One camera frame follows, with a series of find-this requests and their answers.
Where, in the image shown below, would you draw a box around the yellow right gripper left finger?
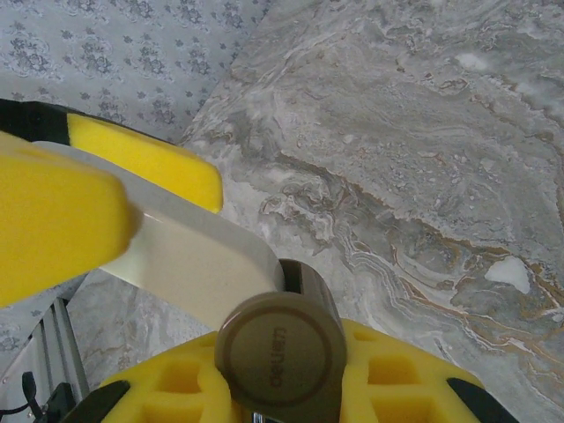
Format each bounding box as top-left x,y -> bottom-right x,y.
65,331 -> 244,423

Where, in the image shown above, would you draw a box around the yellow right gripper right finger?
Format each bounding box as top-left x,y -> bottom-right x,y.
338,318 -> 508,423

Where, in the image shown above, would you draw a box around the beige stapler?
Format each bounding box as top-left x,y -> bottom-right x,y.
33,139 -> 350,423

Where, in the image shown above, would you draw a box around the aluminium side rail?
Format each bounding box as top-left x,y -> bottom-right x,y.
0,293 -> 92,423

